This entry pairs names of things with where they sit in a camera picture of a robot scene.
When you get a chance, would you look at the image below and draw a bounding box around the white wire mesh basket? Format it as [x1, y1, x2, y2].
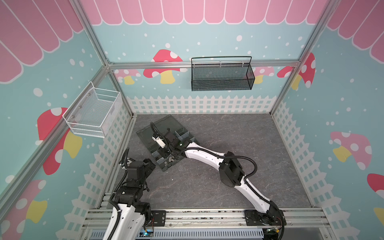
[63, 82, 123, 138]

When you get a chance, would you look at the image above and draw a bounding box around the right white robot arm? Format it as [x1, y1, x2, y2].
[152, 128, 287, 227]

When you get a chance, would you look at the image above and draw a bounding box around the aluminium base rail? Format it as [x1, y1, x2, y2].
[81, 208, 330, 230]

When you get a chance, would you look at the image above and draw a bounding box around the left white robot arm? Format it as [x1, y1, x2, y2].
[104, 159, 156, 240]

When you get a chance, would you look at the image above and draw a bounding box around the black wire mesh basket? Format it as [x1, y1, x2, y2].
[191, 56, 256, 92]

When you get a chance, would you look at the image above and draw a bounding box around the dark green compartment organizer box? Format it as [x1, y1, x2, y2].
[136, 115, 198, 172]

